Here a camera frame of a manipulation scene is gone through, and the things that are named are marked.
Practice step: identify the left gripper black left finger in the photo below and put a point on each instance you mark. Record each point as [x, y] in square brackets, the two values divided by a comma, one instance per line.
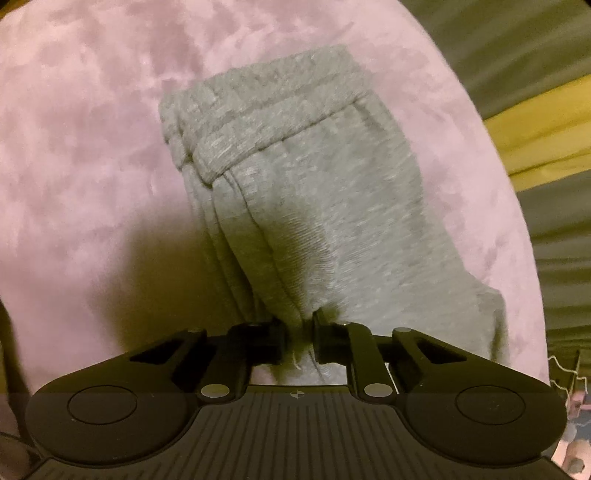
[228, 360]

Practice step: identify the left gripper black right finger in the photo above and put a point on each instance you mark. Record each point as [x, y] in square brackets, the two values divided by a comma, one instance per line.
[355, 347]

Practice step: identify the grey sweatpants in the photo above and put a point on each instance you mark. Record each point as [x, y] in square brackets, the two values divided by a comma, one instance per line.
[312, 201]

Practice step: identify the pink bed blanket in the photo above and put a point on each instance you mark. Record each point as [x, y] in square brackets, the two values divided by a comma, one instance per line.
[100, 250]

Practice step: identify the yellow curtain panel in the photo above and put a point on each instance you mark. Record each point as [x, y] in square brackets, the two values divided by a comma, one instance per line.
[545, 138]

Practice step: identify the grey-green curtain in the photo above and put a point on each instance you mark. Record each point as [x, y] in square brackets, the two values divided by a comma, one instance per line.
[506, 52]

